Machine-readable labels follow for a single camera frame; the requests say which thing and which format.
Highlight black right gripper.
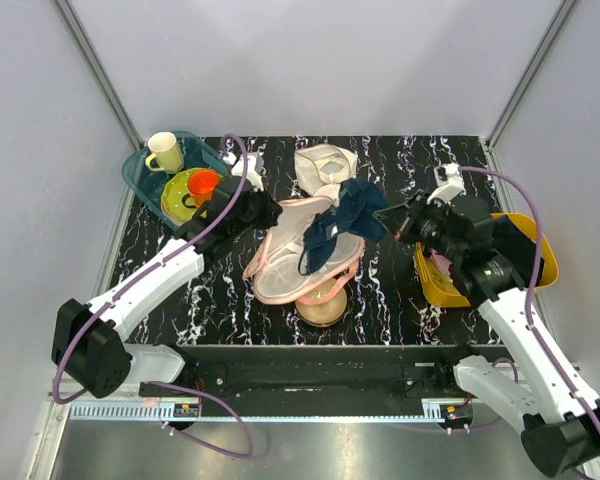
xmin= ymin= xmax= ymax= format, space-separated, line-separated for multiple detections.
xmin=374 ymin=189 xmax=464 ymax=263

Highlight navy blue lace bra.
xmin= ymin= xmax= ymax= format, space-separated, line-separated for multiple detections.
xmin=298 ymin=179 xmax=388 ymax=276

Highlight pink floral mesh laundry bag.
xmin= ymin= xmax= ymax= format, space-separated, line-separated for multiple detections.
xmin=243 ymin=196 xmax=364 ymax=306

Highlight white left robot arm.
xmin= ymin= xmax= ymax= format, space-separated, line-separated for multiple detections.
xmin=51 ymin=176 xmax=282 ymax=403

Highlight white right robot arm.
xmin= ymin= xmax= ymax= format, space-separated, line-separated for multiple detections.
xmin=374 ymin=193 xmax=600 ymax=478

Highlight round white mesh laundry bag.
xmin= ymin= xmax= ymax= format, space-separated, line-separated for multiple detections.
xmin=313 ymin=184 xmax=341 ymax=202

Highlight cream mesh laundry bag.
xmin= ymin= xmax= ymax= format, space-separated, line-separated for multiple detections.
xmin=294 ymin=144 xmax=358 ymax=195

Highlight orange mug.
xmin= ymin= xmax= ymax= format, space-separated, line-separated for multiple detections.
xmin=182 ymin=169 xmax=221 ymax=209

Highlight pink garment in basket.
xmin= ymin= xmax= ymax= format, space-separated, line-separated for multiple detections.
xmin=429 ymin=250 xmax=452 ymax=281

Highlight green dotted plate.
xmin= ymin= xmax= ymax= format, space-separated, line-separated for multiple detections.
xmin=161 ymin=167 xmax=209 ymax=226

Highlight yellow plastic basket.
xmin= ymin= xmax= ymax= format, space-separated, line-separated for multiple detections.
xmin=414 ymin=212 xmax=559 ymax=308

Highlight pale yellow mug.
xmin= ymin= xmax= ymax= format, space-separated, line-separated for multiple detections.
xmin=145 ymin=132 xmax=184 ymax=175

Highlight teal plastic tub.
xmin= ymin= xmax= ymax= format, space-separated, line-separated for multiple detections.
xmin=122 ymin=130 xmax=229 ymax=230

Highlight black clothes in basket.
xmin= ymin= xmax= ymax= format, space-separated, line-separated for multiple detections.
xmin=493 ymin=213 xmax=536 ymax=287

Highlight beige bowl with brown rim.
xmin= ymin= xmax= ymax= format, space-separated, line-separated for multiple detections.
xmin=295 ymin=288 xmax=348 ymax=328

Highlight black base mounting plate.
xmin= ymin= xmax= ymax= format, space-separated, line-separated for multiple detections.
xmin=171 ymin=344 xmax=495 ymax=398

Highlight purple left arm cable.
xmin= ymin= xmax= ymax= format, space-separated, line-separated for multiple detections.
xmin=52 ymin=132 xmax=246 ymax=405

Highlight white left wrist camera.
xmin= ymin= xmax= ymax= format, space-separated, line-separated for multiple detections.
xmin=222 ymin=152 xmax=264 ymax=191

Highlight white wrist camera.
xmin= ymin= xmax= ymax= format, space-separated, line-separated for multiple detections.
xmin=427 ymin=163 xmax=466 ymax=204
xmin=222 ymin=152 xmax=264 ymax=191

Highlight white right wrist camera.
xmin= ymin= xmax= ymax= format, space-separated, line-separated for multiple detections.
xmin=427 ymin=163 xmax=466 ymax=204

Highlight aluminium frame rail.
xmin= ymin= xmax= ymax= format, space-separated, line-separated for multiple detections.
xmin=52 ymin=0 xmax=144 ymax=150

